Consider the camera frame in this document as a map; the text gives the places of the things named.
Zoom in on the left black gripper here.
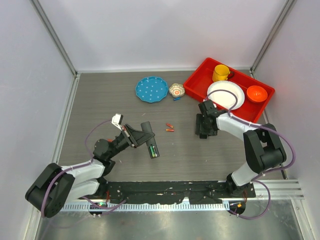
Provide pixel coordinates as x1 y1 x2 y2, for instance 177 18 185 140
107 124 154 159

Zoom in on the black remote control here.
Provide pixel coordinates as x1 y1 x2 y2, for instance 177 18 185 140
140 121 160 159

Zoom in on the green battery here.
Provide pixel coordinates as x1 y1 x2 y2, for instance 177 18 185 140
150 146 155 157

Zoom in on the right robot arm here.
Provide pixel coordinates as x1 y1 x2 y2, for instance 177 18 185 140
195 100 287 198

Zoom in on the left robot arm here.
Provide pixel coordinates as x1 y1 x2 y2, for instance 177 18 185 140
25 121 159 218

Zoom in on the white paper plate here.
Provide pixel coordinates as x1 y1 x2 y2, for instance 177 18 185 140
207 80 245 110

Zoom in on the red battery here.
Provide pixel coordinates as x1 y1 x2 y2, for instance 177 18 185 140
165 123 174 129

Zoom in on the small floral dish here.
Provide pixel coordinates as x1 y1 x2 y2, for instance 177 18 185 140
168 83 186 98

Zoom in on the blue dotted plate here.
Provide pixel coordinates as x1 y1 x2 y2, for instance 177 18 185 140
135 76 169 104

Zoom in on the yellow mug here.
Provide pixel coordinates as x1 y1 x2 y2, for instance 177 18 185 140
212 64 235 82

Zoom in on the orange bowl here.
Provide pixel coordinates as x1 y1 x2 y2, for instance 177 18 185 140
246 85 268 103

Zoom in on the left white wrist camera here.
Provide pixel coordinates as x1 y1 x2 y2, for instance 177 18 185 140
111 113 124 131

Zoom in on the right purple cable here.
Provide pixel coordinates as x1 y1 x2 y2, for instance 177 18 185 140
206 89 297 220

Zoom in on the purple cable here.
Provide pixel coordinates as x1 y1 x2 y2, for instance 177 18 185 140
206 89 297 220
41 119 127 219

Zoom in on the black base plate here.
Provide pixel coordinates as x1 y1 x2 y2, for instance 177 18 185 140
86 180 256 205

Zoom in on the perforated cable tray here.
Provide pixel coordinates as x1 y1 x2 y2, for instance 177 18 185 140
60 200 230 212

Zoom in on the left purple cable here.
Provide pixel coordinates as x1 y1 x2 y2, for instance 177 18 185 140
41 119 127 219

